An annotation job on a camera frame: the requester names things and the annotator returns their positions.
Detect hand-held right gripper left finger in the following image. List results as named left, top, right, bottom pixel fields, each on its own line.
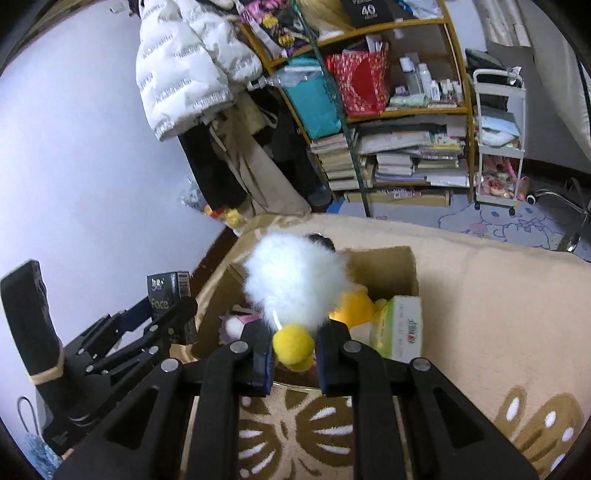
left=53, top=318, right=278, bottom=480

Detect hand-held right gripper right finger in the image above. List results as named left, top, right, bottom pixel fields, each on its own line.
left=316, top=320, right=541, bottom=480

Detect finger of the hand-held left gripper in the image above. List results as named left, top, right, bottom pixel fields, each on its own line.
left=85, top=296, right=199, bottom=384
left=65, top=298, right=155, bottom=358

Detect small black box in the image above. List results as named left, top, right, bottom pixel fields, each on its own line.
left=147, top=271, right=198, bottom=344

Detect pink plush toy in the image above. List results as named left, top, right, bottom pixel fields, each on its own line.
left=219, top=305, right=264, bottom=344

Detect yellow plush toy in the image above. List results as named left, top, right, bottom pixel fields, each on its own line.
left=330, top=284, right=389, bottom=328

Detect green tissue packet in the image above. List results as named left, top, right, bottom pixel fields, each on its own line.
left=369, top=294, right=424, bottom=363

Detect white fluffy plush toy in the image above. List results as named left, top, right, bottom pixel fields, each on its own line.
left=242, top=232, right=349, bottom=372

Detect clear plastic bag of toys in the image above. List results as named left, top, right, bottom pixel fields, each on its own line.
left=179, top=178, right=245, bottom=229

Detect blue fluffy duster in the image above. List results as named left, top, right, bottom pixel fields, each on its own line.
left=21, top=431, right=63, bottom=469

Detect long black coat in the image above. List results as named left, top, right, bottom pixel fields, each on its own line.
left=178, top=124, right=247, bottom=210

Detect beige butterfly printed blanket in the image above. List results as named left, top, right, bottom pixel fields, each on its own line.
left=180, top=213, right=591, bottom=480

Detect beige trench coat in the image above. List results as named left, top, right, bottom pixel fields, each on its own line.
left=208, top=92, right=312, bottom=217

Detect long flat cardboard box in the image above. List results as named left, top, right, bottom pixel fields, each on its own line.
left=344, top=189, right=451, bottom=208

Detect stack of books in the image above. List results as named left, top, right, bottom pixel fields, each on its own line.
left=309, top=134, right=363, bottom=191

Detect black hanging garment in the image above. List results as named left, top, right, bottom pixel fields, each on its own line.
left=270, top=106, right=333, bottom=206

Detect pile of papers and magazines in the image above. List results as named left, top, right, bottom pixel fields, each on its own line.
left=358, top=115, right=469, bottom=188

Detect cartoon printed floor rug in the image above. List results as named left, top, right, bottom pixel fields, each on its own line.
left=374, top=189, right=591, bottom=264

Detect white puffer jacket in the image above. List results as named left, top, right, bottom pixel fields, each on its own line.
left=136, top=0, right=264, bottom=143

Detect wooden shelf unit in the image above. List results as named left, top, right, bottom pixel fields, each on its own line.
left=238, top=0, right=476, bottom=206

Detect teal shopping bag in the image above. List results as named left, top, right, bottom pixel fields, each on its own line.
left=277, top=58, right=345, bottom=139

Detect red patterned bag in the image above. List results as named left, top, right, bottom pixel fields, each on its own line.
left=325, top=50, right=391, bottom=117

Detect light blue cloth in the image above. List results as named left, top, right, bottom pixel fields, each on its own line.
left=480, top=111, right=520, bottom=137

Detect row of cosmetic bottles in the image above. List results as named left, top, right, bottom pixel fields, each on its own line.
left=398, top=53, right=465, bottom=102

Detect purple printed bag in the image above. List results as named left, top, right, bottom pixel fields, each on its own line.
left=238, top=0, right=308, bottom=58

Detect white trolley cart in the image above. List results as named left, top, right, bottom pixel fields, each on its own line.
left=472, top=68, right=528, bottom=217

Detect black bag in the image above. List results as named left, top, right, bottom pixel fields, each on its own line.
left=464, top=47, right=509, bottom=84

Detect blonde wig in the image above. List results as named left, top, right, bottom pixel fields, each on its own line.
left=295, top=0, right=356, bottom=33

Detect black gift box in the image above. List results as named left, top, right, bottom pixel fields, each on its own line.
left=342, top=0, right=395, bottom=28

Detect white plastic bag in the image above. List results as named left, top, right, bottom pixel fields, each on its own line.
left=402, top=0, right=446, bottom=20

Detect white patterned curtains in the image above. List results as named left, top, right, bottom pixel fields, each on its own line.
left=475, top=0, right=536, bottom=47

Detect black cord loop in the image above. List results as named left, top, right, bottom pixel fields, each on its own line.
left=17, top=396, right=38, bottom=437

